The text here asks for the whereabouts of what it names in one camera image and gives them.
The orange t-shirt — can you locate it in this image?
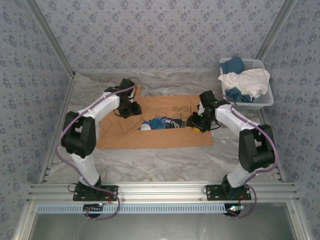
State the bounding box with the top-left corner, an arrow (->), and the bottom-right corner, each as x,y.
96,84 -> 214,150

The blue t-shirt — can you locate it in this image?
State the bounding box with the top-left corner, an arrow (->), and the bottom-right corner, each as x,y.
221,56 -> 256,104

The white t-shirt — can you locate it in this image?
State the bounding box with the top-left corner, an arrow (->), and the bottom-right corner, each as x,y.
217,68 -> 271,99

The pale plastic laundry basket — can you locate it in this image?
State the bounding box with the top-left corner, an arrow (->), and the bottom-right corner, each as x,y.
219,57 -> 275,111

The black controller board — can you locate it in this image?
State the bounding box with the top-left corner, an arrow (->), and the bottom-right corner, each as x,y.
224,204 -> 245,216
83,203 -> 105,214

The grey metal panel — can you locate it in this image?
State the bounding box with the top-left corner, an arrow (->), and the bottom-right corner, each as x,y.
29,213 -> 301,240

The thin black left camera cable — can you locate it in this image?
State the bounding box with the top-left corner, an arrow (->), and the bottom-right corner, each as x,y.
112,77 -> 141,118

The thin black camera cable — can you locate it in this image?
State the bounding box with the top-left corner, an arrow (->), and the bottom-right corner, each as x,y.
112,77 -> 141,118
206,119 -> 222,132

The thin black right camera cable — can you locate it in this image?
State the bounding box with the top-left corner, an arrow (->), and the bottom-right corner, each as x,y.
206,119 -> 222,132

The aluminium side rail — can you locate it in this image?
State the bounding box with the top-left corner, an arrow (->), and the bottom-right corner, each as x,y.
37,72 -> 77,185

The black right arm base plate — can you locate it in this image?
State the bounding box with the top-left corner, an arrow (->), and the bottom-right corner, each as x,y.
205,184 -> 252,201

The aluminium mounting rail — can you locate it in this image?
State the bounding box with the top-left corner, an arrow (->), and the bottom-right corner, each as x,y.
26,182 -> 300,203

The slotted pale cable duct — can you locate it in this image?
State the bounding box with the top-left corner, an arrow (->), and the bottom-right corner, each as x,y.
36,202 -> 227,215

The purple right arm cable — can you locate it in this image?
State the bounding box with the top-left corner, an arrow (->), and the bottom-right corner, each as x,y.
216,93 -> 280,220

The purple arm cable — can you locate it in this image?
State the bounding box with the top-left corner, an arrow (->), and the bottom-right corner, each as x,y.
216,93 -> 280,220
56,84 -> 137,221

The aluminium frame post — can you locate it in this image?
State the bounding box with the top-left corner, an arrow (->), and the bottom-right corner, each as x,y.
26,0 -> 76,77
254,0 -> 299,60

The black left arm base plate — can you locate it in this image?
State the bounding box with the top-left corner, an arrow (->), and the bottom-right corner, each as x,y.
72,184 -> 120,202

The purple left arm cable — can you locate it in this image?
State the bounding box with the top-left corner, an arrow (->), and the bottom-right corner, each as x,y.
56,84 -> 137,221

